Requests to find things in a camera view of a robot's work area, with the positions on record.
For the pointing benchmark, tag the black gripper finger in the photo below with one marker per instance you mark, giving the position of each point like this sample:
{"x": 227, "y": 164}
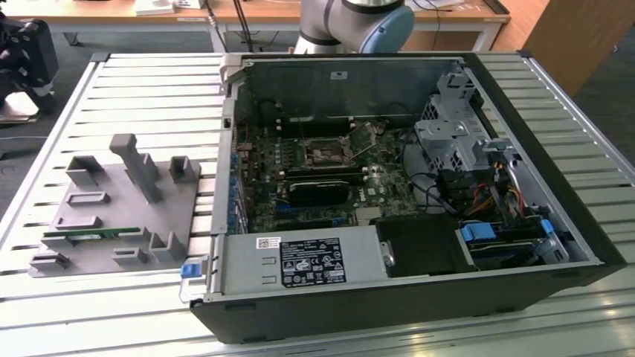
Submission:
{"x": 43, "y": 102}

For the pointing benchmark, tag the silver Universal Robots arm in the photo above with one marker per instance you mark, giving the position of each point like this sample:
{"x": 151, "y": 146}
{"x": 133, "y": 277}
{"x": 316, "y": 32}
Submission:
{"x": 321, "y": 22}

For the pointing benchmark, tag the black RAM slot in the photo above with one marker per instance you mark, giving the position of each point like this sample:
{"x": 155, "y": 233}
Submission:
{"x": 317, "y": 172}
{"x": 321, "y": 178}

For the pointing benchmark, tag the CPU socket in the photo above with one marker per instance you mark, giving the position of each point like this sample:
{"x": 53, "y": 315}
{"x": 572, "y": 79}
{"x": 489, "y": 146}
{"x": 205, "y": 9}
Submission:
{"x": 327, "y": 152}

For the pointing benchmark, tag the white box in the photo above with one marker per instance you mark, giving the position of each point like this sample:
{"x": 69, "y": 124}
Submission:
{"x": 168, "y": 6}

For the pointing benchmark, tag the grey parts rack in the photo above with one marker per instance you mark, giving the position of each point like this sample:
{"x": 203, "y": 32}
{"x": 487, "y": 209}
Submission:
{"x": 124, "y": 208}

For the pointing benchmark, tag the green RAM stick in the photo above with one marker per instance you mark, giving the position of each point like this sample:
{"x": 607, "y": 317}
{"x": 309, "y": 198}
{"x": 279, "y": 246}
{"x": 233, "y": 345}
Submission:
{"x": 84, "y": 233}

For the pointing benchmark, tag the green motherboard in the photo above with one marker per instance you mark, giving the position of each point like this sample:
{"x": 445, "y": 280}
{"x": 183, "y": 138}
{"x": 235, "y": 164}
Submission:
{"x": 263, "y": 160}

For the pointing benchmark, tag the blue case latch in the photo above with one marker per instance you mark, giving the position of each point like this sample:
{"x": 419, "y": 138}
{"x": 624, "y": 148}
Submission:
{"x": 191, "y": 270}

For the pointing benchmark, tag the grey power supply unit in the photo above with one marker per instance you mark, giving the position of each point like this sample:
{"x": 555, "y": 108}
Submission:
{"x": 243, "y": 260}

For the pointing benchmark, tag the thin metal locking lever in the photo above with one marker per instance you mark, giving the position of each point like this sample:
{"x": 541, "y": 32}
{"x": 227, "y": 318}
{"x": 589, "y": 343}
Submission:
{"x": 364, "y": 149}

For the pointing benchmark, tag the silver chipset heatsink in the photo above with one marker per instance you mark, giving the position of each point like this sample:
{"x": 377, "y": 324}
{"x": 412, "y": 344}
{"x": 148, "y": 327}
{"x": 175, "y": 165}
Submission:
{"x": 369, "y": 216}

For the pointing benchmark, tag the metal drive cage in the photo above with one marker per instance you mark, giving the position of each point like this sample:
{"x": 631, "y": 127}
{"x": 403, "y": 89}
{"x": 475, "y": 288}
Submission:
{"x": 445, "y": 145}

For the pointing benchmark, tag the black open PC case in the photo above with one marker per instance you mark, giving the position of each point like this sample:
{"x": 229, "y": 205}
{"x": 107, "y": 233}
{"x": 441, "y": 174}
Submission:
{"x": 347, "y": 316}

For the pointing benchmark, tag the white papers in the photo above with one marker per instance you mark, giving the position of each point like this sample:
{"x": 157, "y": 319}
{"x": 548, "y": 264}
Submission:
{"x": 445, "y": 3}

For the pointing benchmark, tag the black plastic shroud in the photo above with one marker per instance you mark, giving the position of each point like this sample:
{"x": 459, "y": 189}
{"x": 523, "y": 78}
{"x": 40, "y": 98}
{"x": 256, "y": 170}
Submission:
{"x": 421, "y": 245}

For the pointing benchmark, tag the blue disk carrier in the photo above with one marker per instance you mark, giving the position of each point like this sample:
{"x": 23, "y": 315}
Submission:
{"x": 476, "y": 232}

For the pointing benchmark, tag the small blue clip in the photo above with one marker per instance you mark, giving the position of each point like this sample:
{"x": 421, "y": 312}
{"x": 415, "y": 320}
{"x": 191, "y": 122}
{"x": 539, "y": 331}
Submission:
{"x": 547, "y": 227}

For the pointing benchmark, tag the wooden cabinet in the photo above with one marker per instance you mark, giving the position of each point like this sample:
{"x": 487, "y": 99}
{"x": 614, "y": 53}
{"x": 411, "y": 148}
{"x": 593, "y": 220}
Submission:
{"x": 580, "y": 37}

